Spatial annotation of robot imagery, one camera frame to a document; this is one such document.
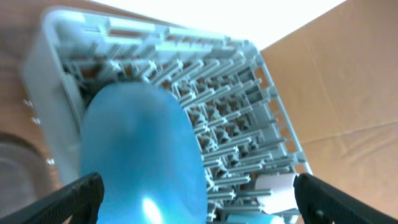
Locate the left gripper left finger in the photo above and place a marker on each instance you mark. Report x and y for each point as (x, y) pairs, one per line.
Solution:
(77, 202)

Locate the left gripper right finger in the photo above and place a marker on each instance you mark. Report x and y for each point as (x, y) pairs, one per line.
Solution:
(320, 203)

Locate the light blue plastic cup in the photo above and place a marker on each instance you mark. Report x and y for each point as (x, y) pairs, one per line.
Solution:
(255, 219)

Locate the dark blue plate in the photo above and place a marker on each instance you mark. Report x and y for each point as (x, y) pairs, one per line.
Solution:
(141, 142)

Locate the grey plastic dishwasher rack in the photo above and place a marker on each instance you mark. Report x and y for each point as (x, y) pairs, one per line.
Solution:
(223, 85)

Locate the brown serving tray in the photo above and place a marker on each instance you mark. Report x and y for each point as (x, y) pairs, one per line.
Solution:
(25, 175)

